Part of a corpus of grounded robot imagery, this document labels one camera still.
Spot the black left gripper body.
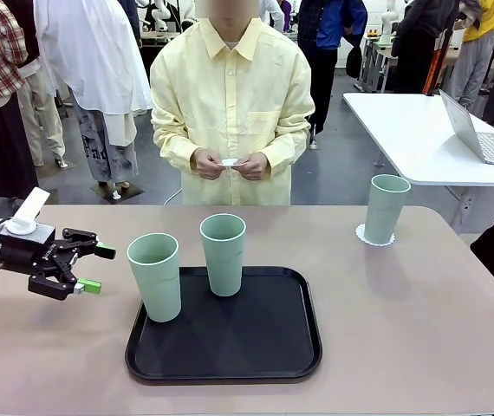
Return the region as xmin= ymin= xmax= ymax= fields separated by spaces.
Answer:
xmin=0 ymin=240 xmax=68 ymax=276

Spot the mint green plastic cup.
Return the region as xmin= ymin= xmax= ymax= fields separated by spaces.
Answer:
xmin=126 ymin=232 xmax=183 ymax=323
xmin=198 ymin=213 xmax=248 ymax=298
xmin=362 ymin=173 xmax=412 ymax=246

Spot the person's left forearm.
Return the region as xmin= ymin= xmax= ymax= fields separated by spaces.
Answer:
xmin=259 ymin=119 xmax=315 ymax=179

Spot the person's right forearm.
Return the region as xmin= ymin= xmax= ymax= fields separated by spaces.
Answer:
xmin=151 ymin=114 xmax=205 ymax=174

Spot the person's right hand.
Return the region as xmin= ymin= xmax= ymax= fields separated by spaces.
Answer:
xmin=189 ymin=147 xmax=230 ymax=181

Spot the person's left hand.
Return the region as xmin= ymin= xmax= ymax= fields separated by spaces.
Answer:
xmin=236 ymin=152 xmax=272 ymax=182

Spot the person in beige trousers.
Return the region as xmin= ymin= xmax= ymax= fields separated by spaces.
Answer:
xmin=15 ymin=60 xmax=67 ymax=169

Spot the black plastic serving tray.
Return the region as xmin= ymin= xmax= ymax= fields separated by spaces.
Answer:
xmin=124 ymin=265 xmax=323 ymax=385

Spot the person in yellow shirt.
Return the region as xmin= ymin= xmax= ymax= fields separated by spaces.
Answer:
xmin=149 ymin=0 xmax=316 ymax=206

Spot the black hanging bag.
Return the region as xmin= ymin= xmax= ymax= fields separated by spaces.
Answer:
xmin=345 ymin=42 xmax=363 ymax=80

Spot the person in blue shirt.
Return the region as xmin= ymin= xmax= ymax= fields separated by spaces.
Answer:
xmin=297 ymin=0 xmax=368 ymax=151

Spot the white folding table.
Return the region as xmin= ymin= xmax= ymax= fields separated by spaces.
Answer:
xmin=342 ymin=92 xmax=494 ymax=226

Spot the person in black jacket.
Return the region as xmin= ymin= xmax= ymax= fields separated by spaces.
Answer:
xmin=391 ymin=0 xmax=460 ymax=94

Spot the orange and black stand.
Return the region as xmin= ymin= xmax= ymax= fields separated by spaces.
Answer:
xmin=422 ymin=25 xmax=454 ymax=96

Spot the silver open laptop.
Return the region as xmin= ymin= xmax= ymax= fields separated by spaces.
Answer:
xmin=439 ymin=88 xmax=494 ymax=167

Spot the person in yellow jacket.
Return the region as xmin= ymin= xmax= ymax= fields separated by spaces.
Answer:
xmin=444 ymin=0 xmax=494 ymax=109

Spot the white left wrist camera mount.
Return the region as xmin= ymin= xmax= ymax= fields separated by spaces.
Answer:
xmin=0 ymin=186 xmax=56 ymax=248

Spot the white floor cable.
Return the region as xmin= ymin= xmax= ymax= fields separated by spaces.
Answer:
xmin=163 ymin=185 xmax=185 ymax=206

